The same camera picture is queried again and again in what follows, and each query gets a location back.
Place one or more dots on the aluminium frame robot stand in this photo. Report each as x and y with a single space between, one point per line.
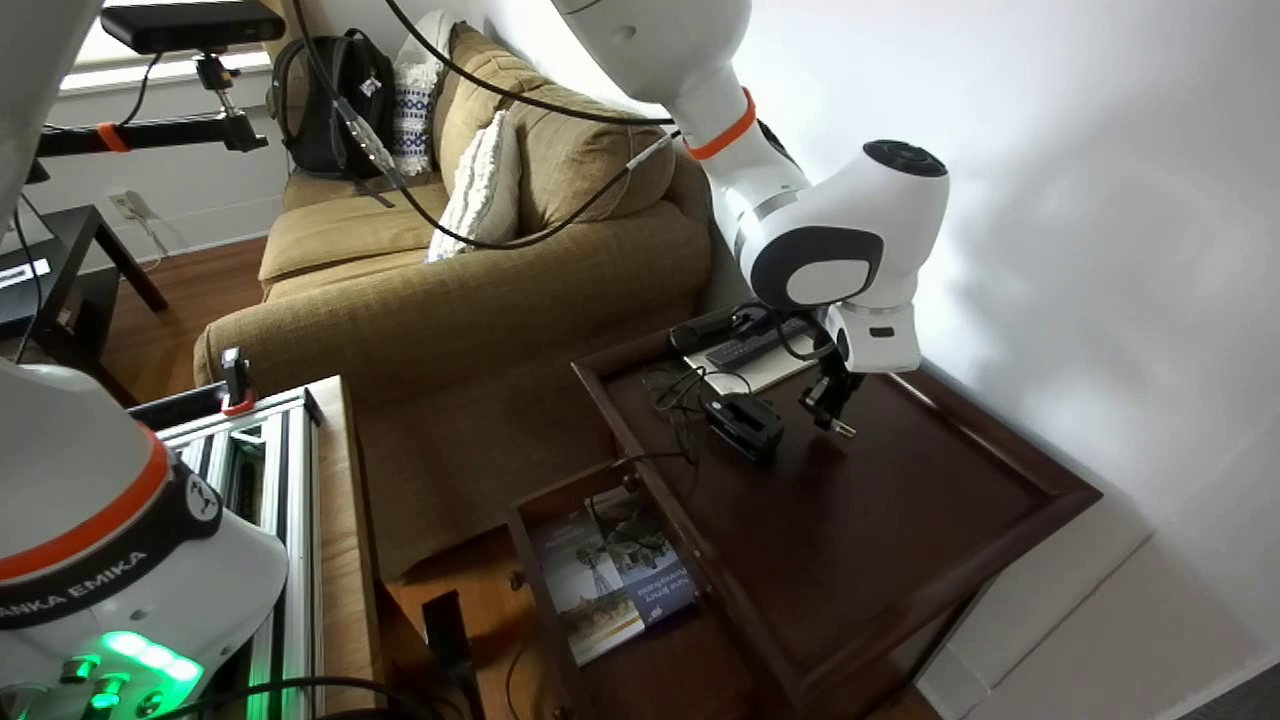
254 467

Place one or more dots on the dark wooden nightstand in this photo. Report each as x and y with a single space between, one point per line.
852 533

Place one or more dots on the black side table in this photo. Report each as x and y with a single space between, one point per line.
72 287

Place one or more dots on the magazine with blue cover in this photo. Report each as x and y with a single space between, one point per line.
614 575

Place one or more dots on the long black remote control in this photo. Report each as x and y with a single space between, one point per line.
701 328

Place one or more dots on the white patterned bag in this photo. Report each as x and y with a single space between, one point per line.
416 113

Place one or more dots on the black boom with orange tape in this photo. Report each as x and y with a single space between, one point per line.
147 134

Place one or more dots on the white notepad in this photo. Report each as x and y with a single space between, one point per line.
745 379

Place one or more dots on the open wooden drawer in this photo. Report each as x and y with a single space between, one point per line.
560 627

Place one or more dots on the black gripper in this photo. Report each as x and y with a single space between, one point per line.
833 372

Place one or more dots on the black stereo camera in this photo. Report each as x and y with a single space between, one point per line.
188 26

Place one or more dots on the tan fabric sofa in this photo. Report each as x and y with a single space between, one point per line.
467 293

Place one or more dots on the black knob on red base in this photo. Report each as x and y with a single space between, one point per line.
235 379

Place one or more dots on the white throw pillow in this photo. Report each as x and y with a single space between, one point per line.
480 192

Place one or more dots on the black backpack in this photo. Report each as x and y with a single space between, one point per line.
323 113

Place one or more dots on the white wall outlet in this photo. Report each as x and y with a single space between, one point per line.
128 207

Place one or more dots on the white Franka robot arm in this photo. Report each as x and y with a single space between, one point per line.
827 241

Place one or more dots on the grey black remote control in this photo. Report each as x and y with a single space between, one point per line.
745 351

